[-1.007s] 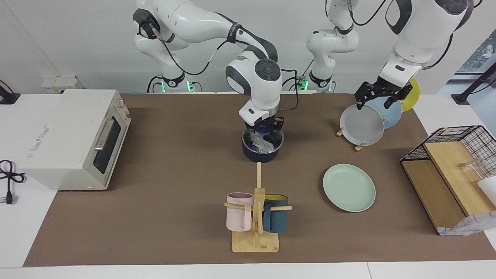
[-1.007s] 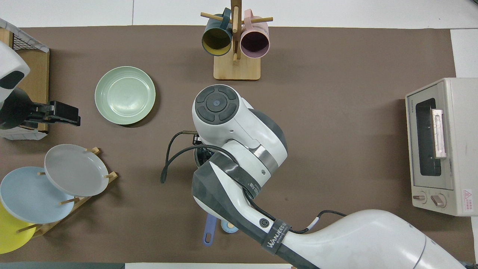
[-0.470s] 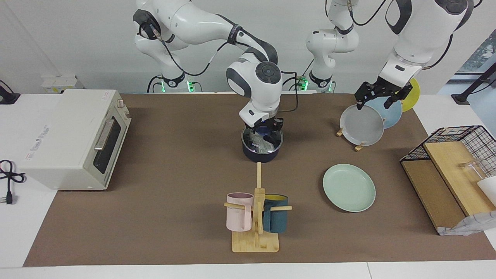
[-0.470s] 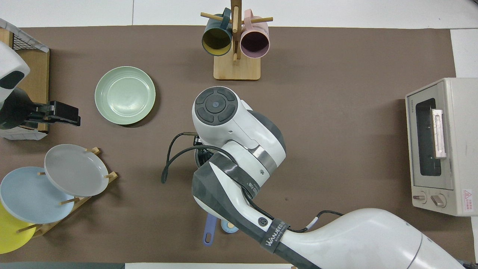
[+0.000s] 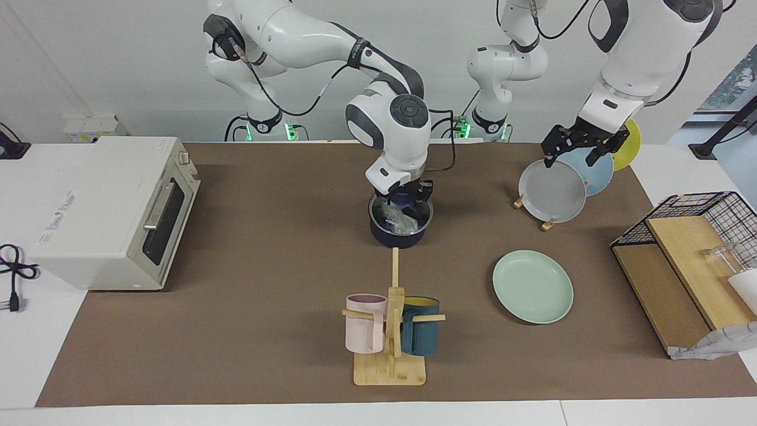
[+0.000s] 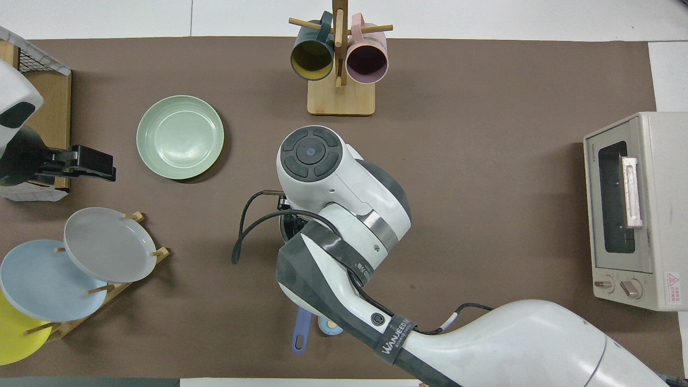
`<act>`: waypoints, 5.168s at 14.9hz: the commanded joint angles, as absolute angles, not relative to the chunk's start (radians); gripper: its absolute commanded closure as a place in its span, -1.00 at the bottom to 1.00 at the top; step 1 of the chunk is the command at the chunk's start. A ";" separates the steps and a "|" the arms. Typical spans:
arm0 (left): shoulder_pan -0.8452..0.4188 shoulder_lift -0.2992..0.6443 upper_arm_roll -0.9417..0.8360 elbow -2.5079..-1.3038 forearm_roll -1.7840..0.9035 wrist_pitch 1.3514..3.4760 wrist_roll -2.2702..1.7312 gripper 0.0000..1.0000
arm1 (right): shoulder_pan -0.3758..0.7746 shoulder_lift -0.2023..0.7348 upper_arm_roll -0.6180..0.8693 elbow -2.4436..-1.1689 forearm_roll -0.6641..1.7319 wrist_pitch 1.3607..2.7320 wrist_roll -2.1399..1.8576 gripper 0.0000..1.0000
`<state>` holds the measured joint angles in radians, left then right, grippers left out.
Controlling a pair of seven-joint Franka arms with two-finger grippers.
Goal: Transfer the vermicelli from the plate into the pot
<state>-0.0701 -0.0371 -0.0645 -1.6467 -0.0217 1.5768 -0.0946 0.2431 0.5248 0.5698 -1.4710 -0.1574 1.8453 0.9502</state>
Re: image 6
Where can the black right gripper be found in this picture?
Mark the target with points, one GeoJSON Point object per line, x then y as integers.
{"type": "Point", "coordinates": [285, 203]}

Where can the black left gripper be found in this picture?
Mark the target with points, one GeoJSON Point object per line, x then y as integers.
{"type": "Point", "coordinates": [21, 158]}

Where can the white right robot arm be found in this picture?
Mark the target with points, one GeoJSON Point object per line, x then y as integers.
{"type": "Point", "coordinates": [510, 344]}

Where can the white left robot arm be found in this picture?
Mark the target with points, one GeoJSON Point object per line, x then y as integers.
{"type": "Point", "coordinates": [16, 86]}

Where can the grey plate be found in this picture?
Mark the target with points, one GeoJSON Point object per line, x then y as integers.
{"type": "Point", "coordinates": [110, 244]}

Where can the mint green plate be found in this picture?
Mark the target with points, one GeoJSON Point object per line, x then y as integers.
{"type": "Point", "coordinates": [180, 137]}

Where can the wooden plate rack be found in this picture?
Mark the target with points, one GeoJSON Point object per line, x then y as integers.
{"type": "Point", "coordinates": [121, 287]}

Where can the light blue plate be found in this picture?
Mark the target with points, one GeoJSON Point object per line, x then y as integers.
{"type": "Point", "coordinates": [43, 282]}

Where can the yellow plate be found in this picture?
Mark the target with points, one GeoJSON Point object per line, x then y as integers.
{"type": "Point", "coordinates": [13, 338]}

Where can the brown wooden board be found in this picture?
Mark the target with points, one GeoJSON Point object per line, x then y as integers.
{"type": "Point", "coordinates": [54, 113]}

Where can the grey patterned bag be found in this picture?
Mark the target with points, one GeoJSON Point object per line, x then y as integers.
{"type": "Point", "coordinates": [32, 193]}

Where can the wooden mug tree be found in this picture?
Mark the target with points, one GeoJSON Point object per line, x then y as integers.
{"type": "Point", "coordinates": [341, 99]}

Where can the dark blue saucepan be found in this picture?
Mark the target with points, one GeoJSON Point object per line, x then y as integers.
{"type": "Point", "coordinates": [302, 328]}

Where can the small blue kitchen timer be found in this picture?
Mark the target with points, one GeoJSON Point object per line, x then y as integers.
{"type": "Point", "coordinates": [327, 327]}

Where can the light bamboo board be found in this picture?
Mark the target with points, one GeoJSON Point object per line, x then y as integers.
{"type": "Point", "coordinates": [6, 54]}

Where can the dark teal mug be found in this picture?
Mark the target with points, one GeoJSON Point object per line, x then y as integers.
{"type": "Point", "coordinates": [312, 58]}

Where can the pink mug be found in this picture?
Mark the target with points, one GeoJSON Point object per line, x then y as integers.
{"type": "Point", "coordinates": [367, 62]}

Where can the brown table mat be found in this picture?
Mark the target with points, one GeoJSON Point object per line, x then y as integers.
{"type": "Point", "coordinates": [484, 134]}

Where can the white toaster oven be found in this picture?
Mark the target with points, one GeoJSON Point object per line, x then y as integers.
{"type": "Point", "coordinates": [661, 204]}

